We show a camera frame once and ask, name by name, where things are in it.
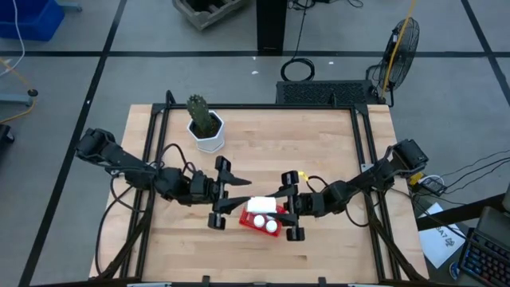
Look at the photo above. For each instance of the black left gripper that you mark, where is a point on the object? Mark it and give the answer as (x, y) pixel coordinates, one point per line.
(201, 189)

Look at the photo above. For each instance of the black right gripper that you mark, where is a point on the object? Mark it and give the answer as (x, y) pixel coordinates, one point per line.
(308, 205)

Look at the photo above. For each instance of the white ball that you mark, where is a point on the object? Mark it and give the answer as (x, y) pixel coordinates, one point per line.
(271, 226)
(259, 220)

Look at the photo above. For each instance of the red plastic mesh basket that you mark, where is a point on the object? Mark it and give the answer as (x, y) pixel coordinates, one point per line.
(244, 220)

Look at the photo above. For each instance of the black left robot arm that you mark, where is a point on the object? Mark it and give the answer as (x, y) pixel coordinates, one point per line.
(119, 159)

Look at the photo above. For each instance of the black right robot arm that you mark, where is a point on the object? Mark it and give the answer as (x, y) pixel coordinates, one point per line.
(406, 157)

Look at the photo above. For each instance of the yellow tag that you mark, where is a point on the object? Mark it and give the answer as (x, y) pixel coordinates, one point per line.
(303, 175)

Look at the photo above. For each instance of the white hexagonal plant pot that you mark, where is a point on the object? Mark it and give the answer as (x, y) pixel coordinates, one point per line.
(211, 144)

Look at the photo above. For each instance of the green cactus plant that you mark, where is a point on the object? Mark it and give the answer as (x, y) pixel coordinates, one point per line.
(199, 113)

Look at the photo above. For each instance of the black perforated box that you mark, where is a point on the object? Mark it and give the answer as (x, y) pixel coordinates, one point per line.
(322, 92)

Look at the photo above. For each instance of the black power adapter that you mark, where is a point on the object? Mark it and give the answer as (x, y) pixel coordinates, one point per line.
(432, 185)

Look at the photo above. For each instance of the white paper sheet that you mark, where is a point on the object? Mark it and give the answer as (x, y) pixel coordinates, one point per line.
(440, 243)

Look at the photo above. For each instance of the black metal bar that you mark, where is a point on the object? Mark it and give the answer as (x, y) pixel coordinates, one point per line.
(458, 213)

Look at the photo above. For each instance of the black pillar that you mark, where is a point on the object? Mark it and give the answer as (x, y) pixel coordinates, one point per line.
(271, 26)

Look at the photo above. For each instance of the black floor fan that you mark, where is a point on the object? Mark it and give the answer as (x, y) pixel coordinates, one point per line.
(400, 56)

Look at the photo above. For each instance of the black backlit keyboard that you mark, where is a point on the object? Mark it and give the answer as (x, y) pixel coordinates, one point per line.
(486, 259)

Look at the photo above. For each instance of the grey stand base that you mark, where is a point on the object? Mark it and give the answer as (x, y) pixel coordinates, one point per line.
(16, 99)

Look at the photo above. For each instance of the blue plastic bin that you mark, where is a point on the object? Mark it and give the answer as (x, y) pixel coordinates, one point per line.
(28, 20)

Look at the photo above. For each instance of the black aluminium table frame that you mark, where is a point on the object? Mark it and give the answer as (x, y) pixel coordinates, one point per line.
(259, 106)

